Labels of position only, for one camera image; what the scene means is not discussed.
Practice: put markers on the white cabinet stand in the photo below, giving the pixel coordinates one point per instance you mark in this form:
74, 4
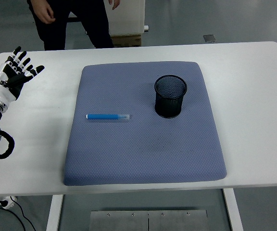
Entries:
129, 16

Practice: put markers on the brown cardboard box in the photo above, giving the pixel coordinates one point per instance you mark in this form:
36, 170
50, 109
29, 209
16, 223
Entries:
129, 41

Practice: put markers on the blue-grey textured mat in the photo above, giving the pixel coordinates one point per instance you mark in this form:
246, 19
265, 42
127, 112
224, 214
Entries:
143, 149

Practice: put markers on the person's hand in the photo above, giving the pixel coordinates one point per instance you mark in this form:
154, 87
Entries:
115, 3
44, 13

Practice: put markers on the blue marker pen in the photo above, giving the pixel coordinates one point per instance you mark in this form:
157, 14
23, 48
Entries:
104, 117

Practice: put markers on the black mesh pen holder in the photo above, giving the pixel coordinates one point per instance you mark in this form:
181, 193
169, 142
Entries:
168, 106

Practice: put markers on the grey metal plate with screws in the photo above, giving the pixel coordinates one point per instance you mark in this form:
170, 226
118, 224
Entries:
129, 221

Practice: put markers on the white power strip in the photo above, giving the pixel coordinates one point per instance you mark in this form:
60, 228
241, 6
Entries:
7, 203

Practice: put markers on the person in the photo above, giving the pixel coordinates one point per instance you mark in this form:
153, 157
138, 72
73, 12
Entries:
90, 21

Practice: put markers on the white table leg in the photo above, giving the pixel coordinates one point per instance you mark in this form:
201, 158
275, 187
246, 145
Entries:
232, 211
54, 214

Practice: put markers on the grey floor socket cover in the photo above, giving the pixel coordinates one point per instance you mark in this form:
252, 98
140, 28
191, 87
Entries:
210, 38

